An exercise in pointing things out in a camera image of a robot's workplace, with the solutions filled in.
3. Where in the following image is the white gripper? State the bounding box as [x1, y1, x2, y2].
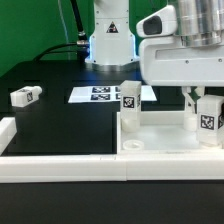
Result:
[139, 36, 224, 114]

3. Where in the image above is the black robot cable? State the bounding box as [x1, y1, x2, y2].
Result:
[33, 0, 90, 62]

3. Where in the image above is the white sheet with fiducial tags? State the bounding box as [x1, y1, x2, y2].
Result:
[68, 85, 156, 103]

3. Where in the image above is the white square tabletop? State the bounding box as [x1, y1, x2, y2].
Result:
[117, 111, 224, 155]

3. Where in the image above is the white L-shaped obstacle fence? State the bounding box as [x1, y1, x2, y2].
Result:
[0, 116, 224, 184]

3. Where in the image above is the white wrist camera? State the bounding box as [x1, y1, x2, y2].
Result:
[136, 5, 178, 38]

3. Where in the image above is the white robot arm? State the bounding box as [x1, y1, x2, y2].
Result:
[85, 0, 224, 89]

